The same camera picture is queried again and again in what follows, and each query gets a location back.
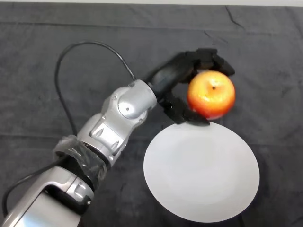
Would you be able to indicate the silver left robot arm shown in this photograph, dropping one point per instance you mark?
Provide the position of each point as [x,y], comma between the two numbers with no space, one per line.
[99,142]

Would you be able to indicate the white round plate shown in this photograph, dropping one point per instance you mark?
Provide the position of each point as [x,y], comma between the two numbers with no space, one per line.
[201,175]

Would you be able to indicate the red yellow apple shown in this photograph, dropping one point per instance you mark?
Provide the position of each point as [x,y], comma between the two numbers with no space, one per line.
[211,97]

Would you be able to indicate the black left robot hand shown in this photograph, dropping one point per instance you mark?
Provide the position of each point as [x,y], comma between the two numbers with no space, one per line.
[175,73]

